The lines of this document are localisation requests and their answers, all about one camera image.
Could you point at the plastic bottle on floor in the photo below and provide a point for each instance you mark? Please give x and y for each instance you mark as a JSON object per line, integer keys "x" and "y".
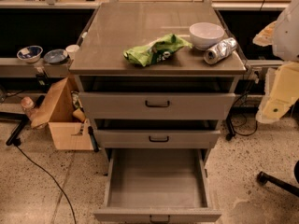
{"x": 29, "y": 107}

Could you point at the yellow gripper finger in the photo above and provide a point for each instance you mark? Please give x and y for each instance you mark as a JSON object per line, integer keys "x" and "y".
{"x": 264, "y": 37}
{"x": 281, "y": 92}

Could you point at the middle grey drawer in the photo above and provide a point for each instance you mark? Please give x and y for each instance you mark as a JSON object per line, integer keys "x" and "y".
{"x": 156, "y": 138}

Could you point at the black chair base right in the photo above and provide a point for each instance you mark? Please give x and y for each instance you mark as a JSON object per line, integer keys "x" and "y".
{"x": 263, "y": 178}

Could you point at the top grey drawer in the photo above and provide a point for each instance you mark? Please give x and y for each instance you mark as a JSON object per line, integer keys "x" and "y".
{"x": 130, "y": 105}

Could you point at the green rice chip bag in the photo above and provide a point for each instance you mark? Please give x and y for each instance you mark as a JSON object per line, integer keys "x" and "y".
{"x": 157, "y": 51}

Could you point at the cardboard box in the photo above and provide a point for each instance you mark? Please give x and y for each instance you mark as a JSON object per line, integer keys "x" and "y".
{"x": 56, "y": 112}

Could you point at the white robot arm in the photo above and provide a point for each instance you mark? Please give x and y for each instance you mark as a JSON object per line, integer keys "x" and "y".
{"x": 285, "y": 41}

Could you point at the white bowl on cabinet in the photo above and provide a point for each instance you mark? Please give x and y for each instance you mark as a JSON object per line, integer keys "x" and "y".
{"x": 204, "y": 35}

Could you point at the crushed silver can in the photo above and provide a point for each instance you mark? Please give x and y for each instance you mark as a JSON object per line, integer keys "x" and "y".
{"x": 220, "y": 51}

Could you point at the blue grey bowl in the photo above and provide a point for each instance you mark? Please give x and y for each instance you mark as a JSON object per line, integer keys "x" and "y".
{"x": 56, "y": 56}

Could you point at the small white cup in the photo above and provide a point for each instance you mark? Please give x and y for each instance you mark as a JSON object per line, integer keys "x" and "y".
{"x": 72, "y": 50}

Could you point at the grey drawer cabinet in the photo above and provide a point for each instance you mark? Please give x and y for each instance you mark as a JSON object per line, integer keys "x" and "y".
{"x": 100, "y": 65}

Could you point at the bottom grey open drawer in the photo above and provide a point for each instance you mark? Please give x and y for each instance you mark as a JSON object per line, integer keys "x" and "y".
{"x": 156, "y": 186}

